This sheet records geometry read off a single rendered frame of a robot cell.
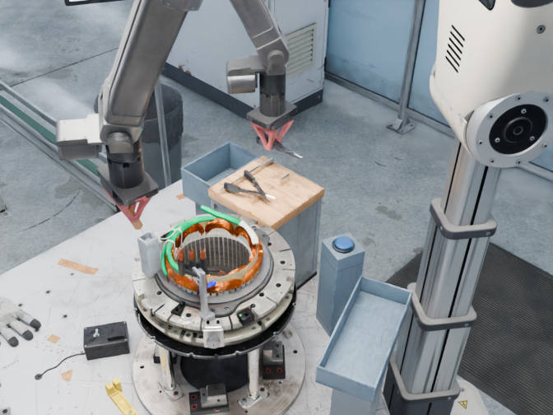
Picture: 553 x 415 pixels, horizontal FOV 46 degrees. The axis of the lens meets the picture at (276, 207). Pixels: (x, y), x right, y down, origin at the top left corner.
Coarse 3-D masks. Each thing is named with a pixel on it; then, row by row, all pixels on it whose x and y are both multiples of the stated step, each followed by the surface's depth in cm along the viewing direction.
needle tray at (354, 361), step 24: (360, 288) 132; (384, 288) 130; (360, 312) 128; (384, 312) 128; (336, 336) 121; (360, 336) 124; (384, 336) 124; (336, 360) 119; (360, 360) 119; (384, 360) 114; (336, 384) 114; (360, 384) 111; (336, 408) 131; (360, 408) 127
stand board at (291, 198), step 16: (256, 160) 162; (256, 176) 156; (272, 176) 156; (208, 192) 153; (272, 192) 152; (288, 192) 152; (304, 192) 152; (320, 192) 152; (240, 208) 147; (256, 208) 147; (272, 208) 147; (288, 208) 147; (304, 208) 150; (272, 224) 143
